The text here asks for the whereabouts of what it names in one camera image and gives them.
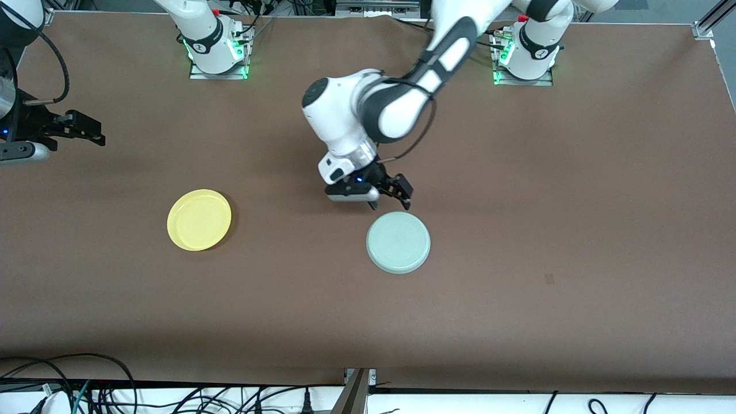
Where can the brown table cover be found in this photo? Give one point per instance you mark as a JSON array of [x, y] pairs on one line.
[[368, 322]]

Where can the aluminium corner bracket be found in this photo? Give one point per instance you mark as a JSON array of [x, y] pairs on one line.
[[48, 17], [704, 31]]

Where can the black power plug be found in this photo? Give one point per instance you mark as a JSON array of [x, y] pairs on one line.
[[307, 402]]

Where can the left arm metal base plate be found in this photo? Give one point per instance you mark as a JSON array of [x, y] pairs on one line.
[[549, 82]]

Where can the white shelf board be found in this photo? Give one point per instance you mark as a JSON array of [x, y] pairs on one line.
[[489, 405]]

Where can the diagonal aluminium extrusion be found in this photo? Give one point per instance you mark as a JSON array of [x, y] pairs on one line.
[[721, 12]]

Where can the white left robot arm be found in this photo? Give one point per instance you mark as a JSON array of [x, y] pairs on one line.
[[345, 115]]

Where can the metal frame bar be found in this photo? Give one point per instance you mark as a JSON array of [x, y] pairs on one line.
[[376, 7]]

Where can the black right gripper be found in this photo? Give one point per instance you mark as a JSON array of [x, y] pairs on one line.
[[33, 122]]

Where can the aluminium profile post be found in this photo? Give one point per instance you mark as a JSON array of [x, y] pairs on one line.
[[353, 397]]

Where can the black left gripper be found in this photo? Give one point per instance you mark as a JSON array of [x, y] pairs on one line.
[[376, 175]]

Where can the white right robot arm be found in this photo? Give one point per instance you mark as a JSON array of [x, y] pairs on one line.
[[204, 34]]

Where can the yellow plate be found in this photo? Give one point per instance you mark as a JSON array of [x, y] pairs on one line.
[[199, 220]]

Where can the pale green plate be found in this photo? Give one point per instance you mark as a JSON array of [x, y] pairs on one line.
[[398, 242]]

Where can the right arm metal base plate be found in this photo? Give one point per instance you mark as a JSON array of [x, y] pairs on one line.
[[198, 75]]

